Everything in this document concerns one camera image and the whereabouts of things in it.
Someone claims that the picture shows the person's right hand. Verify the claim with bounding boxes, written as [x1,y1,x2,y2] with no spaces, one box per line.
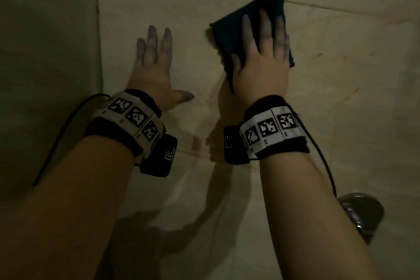
[230,9,291,107]

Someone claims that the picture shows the person's left hand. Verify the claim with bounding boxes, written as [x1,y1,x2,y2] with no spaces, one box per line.
[126,25,195,113]

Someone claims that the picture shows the dark teal cleaning cloth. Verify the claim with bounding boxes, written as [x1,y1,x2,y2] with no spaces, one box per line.
[209,0,295,94]

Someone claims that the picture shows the person's left forearm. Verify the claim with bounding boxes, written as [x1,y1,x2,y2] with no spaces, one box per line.
[0,135,144,280]

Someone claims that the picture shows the person's right forearm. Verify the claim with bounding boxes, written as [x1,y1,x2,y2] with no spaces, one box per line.
[259,153,383,280]

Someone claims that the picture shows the black wristband with marker tags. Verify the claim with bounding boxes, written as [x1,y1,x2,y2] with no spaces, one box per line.
[84,89,165,159]
[239,94,311,161]

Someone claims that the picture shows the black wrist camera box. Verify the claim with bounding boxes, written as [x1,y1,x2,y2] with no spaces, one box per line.
[223,125,250,165]
[139,134,178,179]

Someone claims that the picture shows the thin black cable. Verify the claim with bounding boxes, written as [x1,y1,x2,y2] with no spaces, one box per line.
[31,93,111,188]
[288,105,338,199]

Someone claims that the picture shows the round chrome wall fixture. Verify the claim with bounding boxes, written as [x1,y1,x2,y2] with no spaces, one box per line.
[338,192,385,246]

